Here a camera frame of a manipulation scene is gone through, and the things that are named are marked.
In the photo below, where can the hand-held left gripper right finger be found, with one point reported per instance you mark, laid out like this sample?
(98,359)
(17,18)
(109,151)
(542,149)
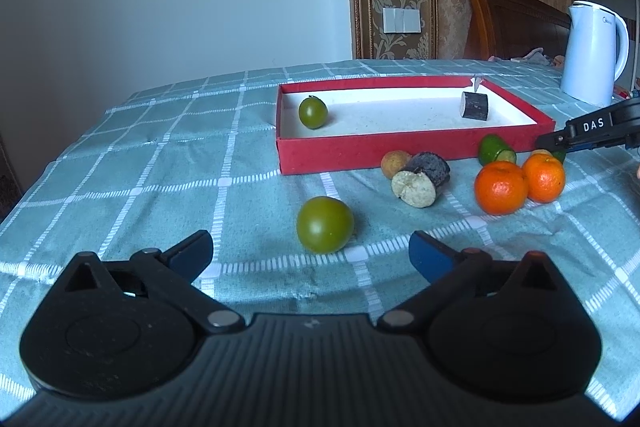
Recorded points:
(430,257)

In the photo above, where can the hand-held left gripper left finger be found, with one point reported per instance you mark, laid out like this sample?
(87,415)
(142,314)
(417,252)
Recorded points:
(192,254)

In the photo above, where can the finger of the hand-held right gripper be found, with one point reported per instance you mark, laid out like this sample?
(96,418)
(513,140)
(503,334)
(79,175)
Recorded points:
(560,141)

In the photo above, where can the cut green fruit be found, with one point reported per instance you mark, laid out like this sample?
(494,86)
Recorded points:
(559,156)
(492,149)

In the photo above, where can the brown kiwi outside tray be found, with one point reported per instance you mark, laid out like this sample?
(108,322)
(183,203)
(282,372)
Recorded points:
(541,152)

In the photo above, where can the orange mandarin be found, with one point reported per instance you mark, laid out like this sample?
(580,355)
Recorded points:
(545,177)
(501,188)

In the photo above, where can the dark sugarcane piece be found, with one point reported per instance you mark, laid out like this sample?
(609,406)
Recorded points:
(422,179)
(474,106)

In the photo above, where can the brown longan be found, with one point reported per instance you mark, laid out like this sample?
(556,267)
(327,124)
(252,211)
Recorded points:
(393,164)

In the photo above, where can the large green tomato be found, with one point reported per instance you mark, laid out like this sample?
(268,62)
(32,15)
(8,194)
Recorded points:
(325,225)

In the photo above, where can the red shallow cardboard box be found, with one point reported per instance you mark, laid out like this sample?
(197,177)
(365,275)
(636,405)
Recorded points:
(350,152)

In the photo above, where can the white electric kettle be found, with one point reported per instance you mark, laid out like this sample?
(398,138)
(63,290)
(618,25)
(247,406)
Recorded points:
(592,52)

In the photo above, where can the crumpled cloth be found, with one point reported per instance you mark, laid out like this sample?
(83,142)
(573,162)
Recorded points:
(535,57)

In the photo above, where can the teal checked tablecloth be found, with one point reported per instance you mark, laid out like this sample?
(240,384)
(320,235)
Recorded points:
(150,167)

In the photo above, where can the wooden headboard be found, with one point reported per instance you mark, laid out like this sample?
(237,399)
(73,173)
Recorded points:
(515,24)

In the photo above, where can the small green tomato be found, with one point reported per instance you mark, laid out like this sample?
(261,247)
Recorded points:
(313,112)

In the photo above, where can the white wall switch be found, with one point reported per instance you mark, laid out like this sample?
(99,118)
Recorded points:
(402,20)

